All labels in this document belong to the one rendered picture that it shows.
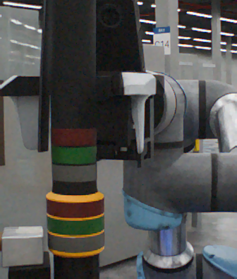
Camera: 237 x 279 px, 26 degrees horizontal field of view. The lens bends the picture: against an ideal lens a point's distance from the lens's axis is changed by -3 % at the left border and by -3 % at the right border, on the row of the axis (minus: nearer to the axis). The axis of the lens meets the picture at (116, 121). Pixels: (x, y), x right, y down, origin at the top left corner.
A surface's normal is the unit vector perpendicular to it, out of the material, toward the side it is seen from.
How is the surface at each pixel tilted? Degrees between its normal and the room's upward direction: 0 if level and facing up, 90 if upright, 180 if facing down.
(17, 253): 90
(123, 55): 121
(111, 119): 90
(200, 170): 58
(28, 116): 94
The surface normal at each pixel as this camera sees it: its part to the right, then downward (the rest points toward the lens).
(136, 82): 0.55, -0.72
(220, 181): -0.15, -0.18
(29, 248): 0.15, 0.05
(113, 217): 0.71, 0.04
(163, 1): -0.70, 0.04
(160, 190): -0.12, 0.11
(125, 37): -0.18, 0.56
